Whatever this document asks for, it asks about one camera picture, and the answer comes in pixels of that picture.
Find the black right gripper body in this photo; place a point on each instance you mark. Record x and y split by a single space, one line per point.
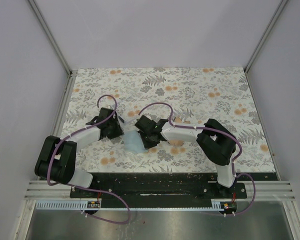
148 142

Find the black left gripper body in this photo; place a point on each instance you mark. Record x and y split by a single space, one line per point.
115 130

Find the light blue cleaning cloth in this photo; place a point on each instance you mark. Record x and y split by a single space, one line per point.
133 142

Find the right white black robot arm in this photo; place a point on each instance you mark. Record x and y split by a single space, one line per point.
217 143

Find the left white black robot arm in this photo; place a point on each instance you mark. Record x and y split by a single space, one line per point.
57 158

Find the floral pattern table mat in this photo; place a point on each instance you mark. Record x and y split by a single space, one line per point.
194 94

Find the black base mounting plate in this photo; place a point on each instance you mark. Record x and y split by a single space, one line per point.
158 187

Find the left aluminium frame post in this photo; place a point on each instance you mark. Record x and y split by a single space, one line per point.
48 33

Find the aluminium frame post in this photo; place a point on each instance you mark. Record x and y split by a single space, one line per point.
48 33
266 34

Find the white slotted cable duct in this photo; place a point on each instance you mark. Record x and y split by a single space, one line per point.
114 205

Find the right aluminium frame post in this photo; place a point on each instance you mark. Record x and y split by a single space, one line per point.
266 34

